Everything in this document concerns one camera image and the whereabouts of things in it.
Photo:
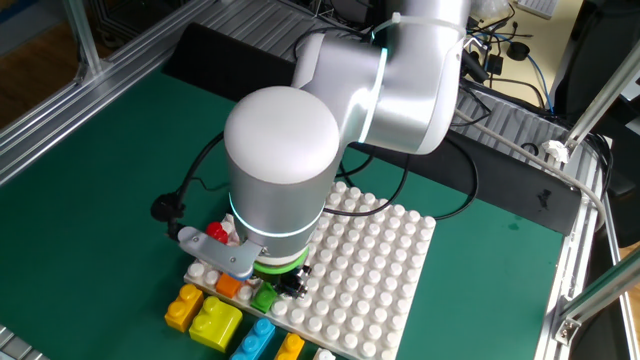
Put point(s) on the white studded baseplate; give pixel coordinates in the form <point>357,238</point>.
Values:
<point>370,280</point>

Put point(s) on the blue three-stud block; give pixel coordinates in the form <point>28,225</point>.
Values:
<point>252,340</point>

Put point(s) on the black base mat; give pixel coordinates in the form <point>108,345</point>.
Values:
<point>500,185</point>

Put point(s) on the aluminium frame post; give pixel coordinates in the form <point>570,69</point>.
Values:
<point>82,40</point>
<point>600,295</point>
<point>605,90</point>

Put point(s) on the black office chair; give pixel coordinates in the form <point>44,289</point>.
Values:
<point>590,60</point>

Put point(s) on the lime yellow sloped block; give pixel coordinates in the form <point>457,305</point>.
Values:
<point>216,325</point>

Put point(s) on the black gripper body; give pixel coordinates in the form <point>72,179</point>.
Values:
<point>280,280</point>

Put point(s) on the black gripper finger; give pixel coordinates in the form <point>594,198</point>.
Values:
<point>299,282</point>

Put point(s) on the orange curved block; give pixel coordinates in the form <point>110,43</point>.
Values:
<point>228,286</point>

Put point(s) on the black round puck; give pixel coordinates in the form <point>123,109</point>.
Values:
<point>518,51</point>

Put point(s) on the green two-stud block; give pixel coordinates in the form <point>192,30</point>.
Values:
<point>264,297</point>

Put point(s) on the green table mat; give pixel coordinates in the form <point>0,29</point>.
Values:
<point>75,200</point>

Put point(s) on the orange-yellow four-stud block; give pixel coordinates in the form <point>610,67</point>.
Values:
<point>290,347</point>

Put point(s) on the white four-stud block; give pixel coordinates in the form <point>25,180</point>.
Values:
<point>325,355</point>

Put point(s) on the white crumpled tape wad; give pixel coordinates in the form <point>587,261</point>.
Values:
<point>555,151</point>

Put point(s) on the black cylindrical camera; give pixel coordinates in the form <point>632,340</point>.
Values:
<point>475,67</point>

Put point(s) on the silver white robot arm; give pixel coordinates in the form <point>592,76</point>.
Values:
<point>280,140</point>

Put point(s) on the orange-yellow two-stud block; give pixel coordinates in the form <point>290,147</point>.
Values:
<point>182,309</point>

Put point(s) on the small red block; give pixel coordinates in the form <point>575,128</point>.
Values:
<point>217,232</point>

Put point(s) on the aluminium slotted table deck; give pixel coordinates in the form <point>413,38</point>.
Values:
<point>50,125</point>

